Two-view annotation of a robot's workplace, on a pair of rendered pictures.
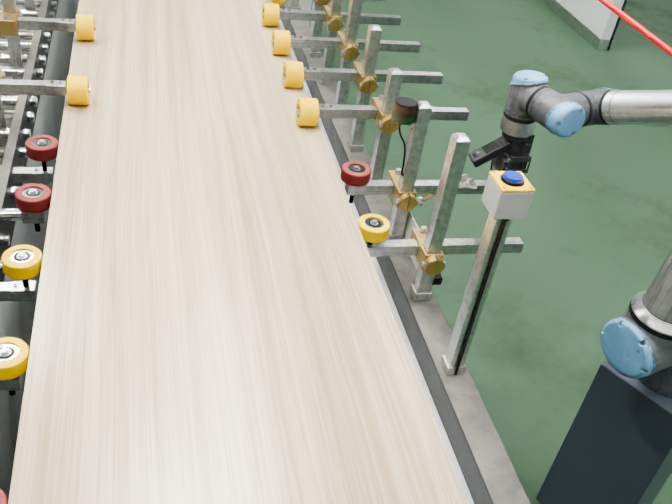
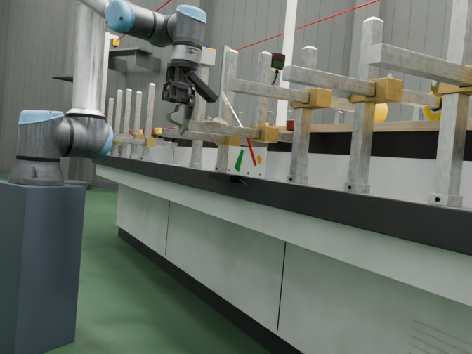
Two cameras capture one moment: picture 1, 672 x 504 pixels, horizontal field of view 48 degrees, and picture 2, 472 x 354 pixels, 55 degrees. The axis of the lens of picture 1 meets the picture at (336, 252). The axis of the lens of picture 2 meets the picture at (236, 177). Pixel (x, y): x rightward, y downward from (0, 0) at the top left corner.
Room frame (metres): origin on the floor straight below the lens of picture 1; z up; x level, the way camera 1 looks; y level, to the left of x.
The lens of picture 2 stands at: (3.31, -0.51, 0.76)
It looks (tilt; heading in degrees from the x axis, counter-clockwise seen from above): 2 degrees down; 169
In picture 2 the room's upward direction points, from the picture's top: 5 degrees clockwise
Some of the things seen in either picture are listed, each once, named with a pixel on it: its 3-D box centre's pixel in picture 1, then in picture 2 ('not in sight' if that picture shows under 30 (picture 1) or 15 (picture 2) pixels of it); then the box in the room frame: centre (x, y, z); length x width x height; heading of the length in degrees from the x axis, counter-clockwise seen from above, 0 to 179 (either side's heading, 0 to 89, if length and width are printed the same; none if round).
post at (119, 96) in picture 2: not in sight; (116, 123); (-0.13, -0.77, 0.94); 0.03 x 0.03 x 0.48; 18
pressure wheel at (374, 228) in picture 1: (370, 239); not in sight; (1.53, -0.08, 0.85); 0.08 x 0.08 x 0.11
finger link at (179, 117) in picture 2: not in sight; (179, 119); (1.93, -0.44, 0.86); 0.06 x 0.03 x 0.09; 107
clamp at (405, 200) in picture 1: (400, 190); (262, 134); (1.80, -0.15, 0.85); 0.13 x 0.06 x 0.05; 18
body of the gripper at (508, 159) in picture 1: (512, 150); (180, 83); (1.91, -0.44, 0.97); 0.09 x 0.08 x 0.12; 107
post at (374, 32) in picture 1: (363, 97); (364, 116); (2.26, -0.01, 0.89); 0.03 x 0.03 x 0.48; 18
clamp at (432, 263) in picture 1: (427, 251); (227, 139); (1.56, -0.23, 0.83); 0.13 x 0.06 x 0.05; 18
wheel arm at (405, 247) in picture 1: (442, 247); (218, 138); (1.59, -0.27, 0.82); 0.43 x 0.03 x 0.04; 108
